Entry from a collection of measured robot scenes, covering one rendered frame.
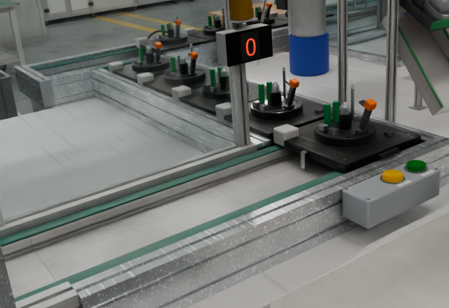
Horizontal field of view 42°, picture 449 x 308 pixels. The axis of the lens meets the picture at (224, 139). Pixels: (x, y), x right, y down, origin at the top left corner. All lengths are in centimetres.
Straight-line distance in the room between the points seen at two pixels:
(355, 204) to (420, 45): 57
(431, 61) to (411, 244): 55
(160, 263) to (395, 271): 42
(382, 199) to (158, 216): 44
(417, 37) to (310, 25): 75
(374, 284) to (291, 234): 17
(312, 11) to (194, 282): 145
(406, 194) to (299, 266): 26
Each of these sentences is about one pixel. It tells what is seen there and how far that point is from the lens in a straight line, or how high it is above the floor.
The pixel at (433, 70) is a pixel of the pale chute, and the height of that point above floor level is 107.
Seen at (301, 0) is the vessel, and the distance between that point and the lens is 225.
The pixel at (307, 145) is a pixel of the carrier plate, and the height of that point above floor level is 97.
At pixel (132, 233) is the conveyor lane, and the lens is 114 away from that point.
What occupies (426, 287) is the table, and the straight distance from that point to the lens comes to 107.
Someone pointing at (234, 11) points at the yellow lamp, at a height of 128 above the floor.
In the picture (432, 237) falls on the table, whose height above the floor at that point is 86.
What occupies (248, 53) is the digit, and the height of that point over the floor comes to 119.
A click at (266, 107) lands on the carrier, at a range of 151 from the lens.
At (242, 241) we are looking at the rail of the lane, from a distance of 103.
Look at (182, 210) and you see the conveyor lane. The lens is 120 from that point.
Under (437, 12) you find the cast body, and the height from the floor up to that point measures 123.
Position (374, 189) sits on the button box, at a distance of 115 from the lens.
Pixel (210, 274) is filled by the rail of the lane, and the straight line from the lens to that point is 102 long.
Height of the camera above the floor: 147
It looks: 21 degrees down
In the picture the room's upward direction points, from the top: 5 degrees counter-clockwise
